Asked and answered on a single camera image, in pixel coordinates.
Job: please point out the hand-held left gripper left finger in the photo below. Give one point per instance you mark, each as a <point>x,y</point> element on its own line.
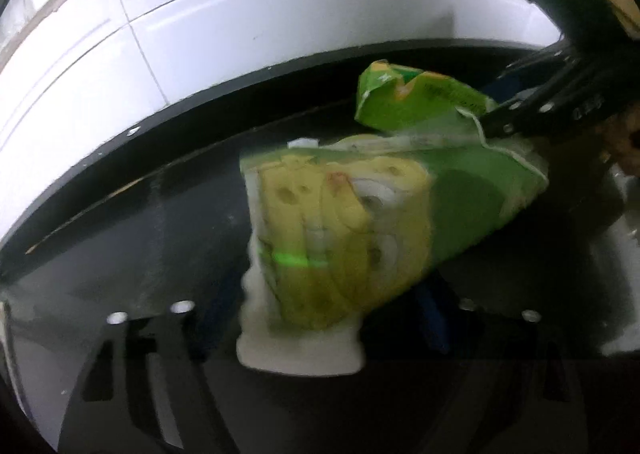
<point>215,324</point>

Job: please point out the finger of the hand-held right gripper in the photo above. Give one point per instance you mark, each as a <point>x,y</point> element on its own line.
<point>545,69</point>
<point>540,117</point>

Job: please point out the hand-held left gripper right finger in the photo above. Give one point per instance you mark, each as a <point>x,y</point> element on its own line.
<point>435,319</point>

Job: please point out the yellow green snack bag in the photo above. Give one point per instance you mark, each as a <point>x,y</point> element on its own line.
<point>325,234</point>

